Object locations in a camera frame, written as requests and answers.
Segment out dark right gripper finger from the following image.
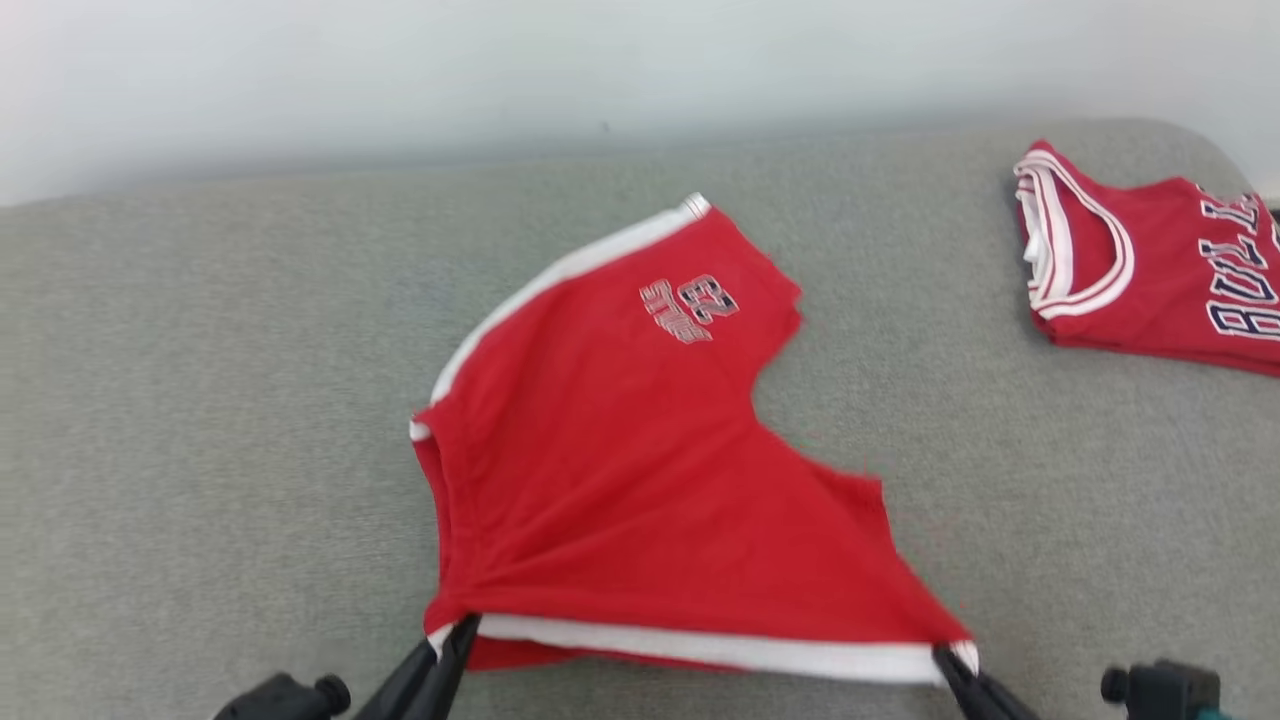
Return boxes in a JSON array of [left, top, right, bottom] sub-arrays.
[[931, 644, 1043, 720], [945, 668, 1006, 720]]

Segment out red jersey with white trim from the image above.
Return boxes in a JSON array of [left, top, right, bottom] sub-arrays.
[[1012, 139, 1280, 379]]

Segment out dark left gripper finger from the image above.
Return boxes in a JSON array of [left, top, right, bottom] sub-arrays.
[[415, 614, 484, 720], [350, 640, 443, 720]]

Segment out red shorts with white bands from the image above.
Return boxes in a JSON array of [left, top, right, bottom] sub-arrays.
[[407, 192, 982, 687]]

